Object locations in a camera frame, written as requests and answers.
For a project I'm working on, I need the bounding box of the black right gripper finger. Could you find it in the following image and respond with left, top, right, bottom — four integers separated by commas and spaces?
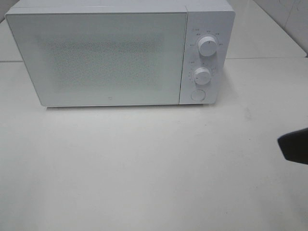
277, 128, 308, 165

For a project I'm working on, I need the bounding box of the round white door button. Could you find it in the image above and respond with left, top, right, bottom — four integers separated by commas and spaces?
191, 90, 205, 102

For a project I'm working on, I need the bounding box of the white microwave knob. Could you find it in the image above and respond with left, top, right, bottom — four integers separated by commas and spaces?
198, 35, 218, 57
193, 67, 211, 85

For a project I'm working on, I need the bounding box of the white microwave door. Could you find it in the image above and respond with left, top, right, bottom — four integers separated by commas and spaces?
7, 13, 186, 107

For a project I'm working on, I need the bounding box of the white microwave oven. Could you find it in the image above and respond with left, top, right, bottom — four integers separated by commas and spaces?
5, 0, 235, 105

